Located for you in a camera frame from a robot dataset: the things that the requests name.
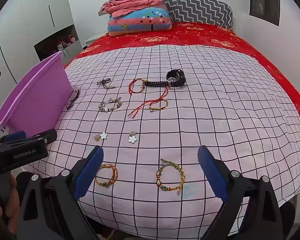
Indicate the pink checked bed cloth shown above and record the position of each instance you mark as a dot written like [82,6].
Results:
[215,130]

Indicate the purple plastic basin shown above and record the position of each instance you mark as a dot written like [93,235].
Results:
[35,97]

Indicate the white nightstand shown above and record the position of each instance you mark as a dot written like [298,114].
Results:
[93,38]

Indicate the white flower earring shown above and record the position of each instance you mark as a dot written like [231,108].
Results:
[104,135]
[132,139]

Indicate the colourful striped pillow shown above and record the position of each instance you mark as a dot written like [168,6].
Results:
[140,22]

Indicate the white wardrobe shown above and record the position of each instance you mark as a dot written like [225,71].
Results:
[27,17]

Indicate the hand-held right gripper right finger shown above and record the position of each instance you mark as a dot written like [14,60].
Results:
[212,175]

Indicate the pink folded quilt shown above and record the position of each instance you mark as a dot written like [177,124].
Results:
[135,2]

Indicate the grey chevron headboard cushion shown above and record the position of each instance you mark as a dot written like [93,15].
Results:
[197,7]

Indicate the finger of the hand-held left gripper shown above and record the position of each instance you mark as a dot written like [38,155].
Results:
[47,136]
[15,136]

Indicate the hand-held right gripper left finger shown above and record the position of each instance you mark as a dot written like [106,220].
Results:
[88,172]

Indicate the red patterned bedsheet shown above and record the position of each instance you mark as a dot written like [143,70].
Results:
[202,33]

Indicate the person's left hand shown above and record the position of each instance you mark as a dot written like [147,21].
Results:
[13,205]

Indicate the dark wall frame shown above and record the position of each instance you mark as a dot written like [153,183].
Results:
[262,2]

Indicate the wall switch plate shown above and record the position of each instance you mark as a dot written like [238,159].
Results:
[100,13]

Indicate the niche clutter pile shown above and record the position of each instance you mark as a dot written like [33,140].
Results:
[65,41]

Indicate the black wrist watch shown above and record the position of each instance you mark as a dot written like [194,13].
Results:
[176,76]

